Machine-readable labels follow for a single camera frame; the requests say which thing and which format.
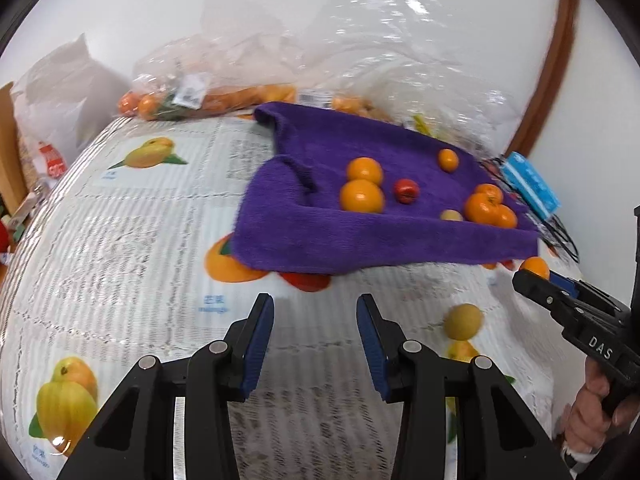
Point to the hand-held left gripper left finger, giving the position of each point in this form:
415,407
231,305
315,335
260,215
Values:
257,350

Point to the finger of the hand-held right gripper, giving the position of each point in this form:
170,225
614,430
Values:
562,282
545,297

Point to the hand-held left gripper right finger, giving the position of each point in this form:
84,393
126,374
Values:
372,350

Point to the small orange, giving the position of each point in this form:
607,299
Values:
535,266
448,159

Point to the yellow-green round fruit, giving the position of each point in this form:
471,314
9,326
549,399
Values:
463,321

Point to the medium orange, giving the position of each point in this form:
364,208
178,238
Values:
506,217
489,191

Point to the large orange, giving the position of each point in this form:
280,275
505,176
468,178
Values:
362,196
481,210
365,170

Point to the small pale yellow fruit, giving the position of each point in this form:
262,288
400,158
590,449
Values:
451,215

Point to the small red fruit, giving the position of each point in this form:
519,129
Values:
406,190

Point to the person's right hand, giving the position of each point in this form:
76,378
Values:
585,420

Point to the small red tomato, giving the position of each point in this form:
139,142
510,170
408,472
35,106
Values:
507,264

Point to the blue tissue pack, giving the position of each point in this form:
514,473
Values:
532,185

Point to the purple towel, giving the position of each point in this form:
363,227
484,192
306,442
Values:
320,225

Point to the fruit-print tablecloth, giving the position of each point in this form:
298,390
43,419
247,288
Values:
125,260

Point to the red printed bag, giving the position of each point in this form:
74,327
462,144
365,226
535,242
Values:
50,160

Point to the clear bag of yellow fruit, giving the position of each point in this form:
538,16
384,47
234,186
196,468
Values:
400,50

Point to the clear bag of small oranges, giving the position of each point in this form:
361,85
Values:
160,80

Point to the cardboard box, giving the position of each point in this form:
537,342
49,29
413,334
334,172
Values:
12,150

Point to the white plastic bag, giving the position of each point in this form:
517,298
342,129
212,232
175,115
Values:
65,90

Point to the brown wooden door frame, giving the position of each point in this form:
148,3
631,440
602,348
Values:
555,70

